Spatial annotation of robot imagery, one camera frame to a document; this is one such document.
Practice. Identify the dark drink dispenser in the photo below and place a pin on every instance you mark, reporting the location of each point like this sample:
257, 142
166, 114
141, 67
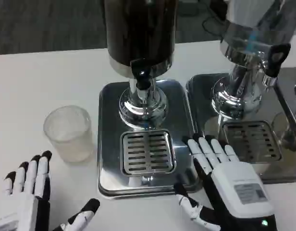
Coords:
138, 31

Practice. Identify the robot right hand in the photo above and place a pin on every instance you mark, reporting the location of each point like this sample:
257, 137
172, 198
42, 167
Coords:
234, 183

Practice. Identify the steel drip tray base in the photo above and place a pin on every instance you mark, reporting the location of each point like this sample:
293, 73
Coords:
184, 120
203, 103

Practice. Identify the clear steel drink dispenser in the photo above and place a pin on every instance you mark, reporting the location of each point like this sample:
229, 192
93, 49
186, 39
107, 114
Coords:
249, 38

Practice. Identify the slotted steel drip grid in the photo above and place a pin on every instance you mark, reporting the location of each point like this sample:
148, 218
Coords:
252, 140
148, 151

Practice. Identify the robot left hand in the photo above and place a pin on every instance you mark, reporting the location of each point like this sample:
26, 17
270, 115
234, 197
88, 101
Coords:
40, 183

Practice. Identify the black dispenser tap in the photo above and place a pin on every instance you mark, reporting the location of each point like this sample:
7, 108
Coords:
142, 74
277, 55

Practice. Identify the clear ribbed glass cup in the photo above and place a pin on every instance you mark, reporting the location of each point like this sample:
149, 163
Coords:
68, 134

